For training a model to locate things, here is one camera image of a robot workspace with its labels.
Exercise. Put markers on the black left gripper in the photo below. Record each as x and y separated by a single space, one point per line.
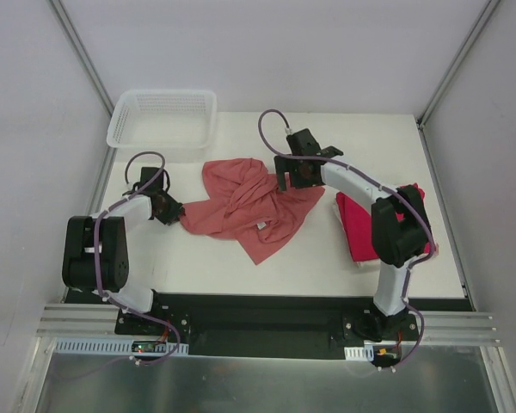
172 211

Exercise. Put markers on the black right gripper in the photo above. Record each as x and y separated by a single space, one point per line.
285 175

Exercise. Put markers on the salmon pink polo shirt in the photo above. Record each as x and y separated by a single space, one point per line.
246 204

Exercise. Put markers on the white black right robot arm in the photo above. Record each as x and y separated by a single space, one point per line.
390 299

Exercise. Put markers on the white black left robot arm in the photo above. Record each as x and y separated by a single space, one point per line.
96 256

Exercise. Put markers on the folded magenta t shirt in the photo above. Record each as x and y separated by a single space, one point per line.
370 228

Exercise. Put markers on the white perforated plastic basket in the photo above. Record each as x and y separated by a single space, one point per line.
174 119

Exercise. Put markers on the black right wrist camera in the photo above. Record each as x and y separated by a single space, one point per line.
303 144

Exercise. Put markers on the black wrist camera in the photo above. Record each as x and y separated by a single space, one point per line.
154 179
303 144

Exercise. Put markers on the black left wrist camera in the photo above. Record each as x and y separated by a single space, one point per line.
154 179

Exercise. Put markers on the aluminium front frame rail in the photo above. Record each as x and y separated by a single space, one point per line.
463 328

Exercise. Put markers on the right aluminium corner post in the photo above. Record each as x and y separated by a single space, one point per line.
471 38

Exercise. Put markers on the aluminium corner post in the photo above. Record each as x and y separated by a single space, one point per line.
471 38
64 20

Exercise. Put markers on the left white slotted cable duct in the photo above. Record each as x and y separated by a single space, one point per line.
118 347

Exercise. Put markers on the white slotted cable duct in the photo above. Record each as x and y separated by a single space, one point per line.
118 347
364 353

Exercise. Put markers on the right white slotted cable duct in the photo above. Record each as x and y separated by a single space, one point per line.
364 353

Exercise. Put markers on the left aluminium corner post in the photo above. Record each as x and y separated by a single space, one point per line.
64 20

